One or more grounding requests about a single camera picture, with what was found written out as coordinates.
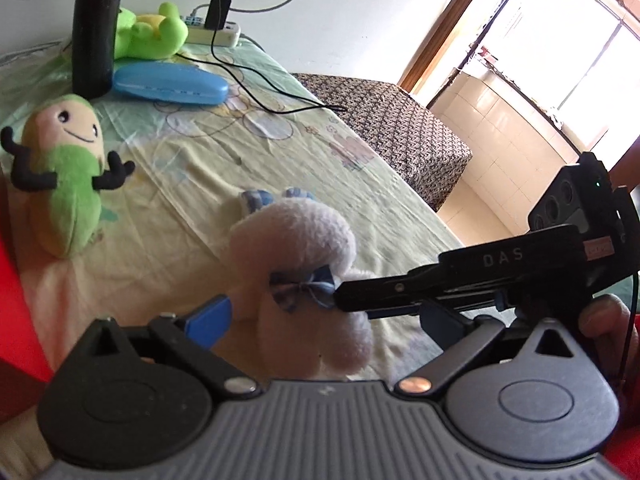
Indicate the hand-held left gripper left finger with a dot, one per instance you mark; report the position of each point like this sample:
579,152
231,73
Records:
210,317

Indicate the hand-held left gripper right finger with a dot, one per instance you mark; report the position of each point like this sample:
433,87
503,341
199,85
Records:
440,324

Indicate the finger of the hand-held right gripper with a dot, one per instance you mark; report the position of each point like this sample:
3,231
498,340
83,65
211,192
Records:
390,284
400,305

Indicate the white bunny plush toy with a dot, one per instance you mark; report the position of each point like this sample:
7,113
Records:
300,230

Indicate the green pea plush toy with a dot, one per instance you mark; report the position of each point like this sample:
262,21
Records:
65,180

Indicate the person's right hand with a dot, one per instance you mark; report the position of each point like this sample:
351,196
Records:
607,317

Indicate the brown patterned bench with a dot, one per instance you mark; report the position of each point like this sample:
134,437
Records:
400,130

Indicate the bright window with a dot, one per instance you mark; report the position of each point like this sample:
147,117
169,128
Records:
575,50

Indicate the red garment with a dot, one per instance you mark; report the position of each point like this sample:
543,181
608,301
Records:
622,460

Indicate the blue glasses case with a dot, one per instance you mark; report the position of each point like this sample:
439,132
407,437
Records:
170,82

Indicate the white power strip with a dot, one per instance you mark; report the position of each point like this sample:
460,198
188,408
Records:
225,36

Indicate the green frog plush toy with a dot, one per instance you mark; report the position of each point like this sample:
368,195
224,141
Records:
150,40

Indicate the black charger adapter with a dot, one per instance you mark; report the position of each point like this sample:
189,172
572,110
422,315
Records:
217,10

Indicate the black cylinder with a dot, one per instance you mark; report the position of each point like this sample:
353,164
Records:
95,25

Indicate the wooden door frame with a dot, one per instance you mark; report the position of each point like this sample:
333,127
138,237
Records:
450,25

